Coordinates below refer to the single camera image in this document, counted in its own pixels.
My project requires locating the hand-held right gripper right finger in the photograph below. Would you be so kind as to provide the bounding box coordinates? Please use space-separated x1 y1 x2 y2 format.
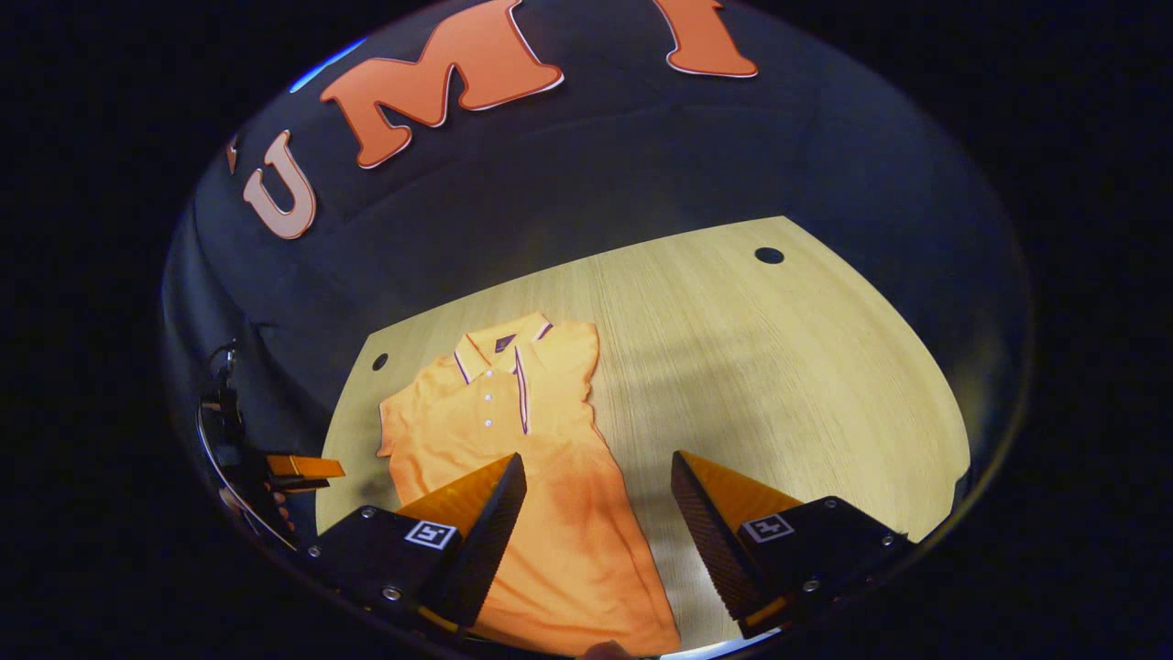
670 449 917 640

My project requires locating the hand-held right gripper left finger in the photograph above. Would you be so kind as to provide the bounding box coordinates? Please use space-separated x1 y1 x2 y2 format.
307 452 529 633

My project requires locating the orange T-shirt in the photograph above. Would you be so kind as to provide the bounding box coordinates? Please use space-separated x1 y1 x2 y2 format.
376 312 684 658

